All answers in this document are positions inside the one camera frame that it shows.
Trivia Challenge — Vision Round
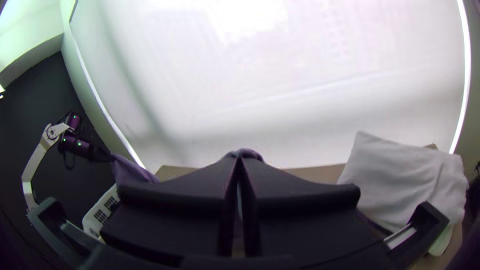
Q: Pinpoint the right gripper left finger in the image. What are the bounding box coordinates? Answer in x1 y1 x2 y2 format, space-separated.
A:
100 155 239 260

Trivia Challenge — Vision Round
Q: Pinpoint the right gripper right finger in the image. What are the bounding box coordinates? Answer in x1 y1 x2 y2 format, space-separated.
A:
240 156 380 264

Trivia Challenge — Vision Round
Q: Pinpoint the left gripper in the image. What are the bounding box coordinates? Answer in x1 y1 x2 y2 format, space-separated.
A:
89 145 116 164

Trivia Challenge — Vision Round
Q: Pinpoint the blue t-shirt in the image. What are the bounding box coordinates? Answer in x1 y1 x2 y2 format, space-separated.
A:
110 147 266 185

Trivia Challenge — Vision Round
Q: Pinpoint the white laundry basket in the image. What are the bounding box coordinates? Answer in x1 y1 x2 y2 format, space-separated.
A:
81 182 122 241

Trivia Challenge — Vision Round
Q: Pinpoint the pile of folded clothes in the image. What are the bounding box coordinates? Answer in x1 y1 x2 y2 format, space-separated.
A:
336 130 470 257

